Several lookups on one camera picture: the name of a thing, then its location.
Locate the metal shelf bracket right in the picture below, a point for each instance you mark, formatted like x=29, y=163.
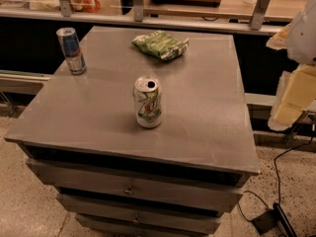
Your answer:
x=259, y=13

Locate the blue silver energy drink can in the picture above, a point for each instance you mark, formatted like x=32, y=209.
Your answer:
x=70, y=46

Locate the white green 7up can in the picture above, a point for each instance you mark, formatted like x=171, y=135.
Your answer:
x=147, y=101

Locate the black floor pedal box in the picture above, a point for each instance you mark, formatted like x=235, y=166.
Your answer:
x=273, y=218

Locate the grey drawer cabinet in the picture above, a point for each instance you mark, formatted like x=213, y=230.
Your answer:
x=205, y=136

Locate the top drawer with knob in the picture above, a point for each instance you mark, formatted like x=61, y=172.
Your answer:
x=96, y=180

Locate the drawer with knob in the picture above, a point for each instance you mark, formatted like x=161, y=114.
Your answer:
x=141, y=217
x=96, y=180

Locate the middle drawer with knob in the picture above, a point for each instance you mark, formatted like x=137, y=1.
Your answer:
x=141, y=217

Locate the metal shelf bracket middle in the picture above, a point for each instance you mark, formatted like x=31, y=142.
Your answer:
x=138, y=2

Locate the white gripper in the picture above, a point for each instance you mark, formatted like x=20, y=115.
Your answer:
x=303, y=37

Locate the long wooden shelf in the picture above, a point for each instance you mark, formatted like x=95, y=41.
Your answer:
x=232, y=16

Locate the green jalapeno chip bag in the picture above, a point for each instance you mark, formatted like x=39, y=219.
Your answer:
x=162, y=45

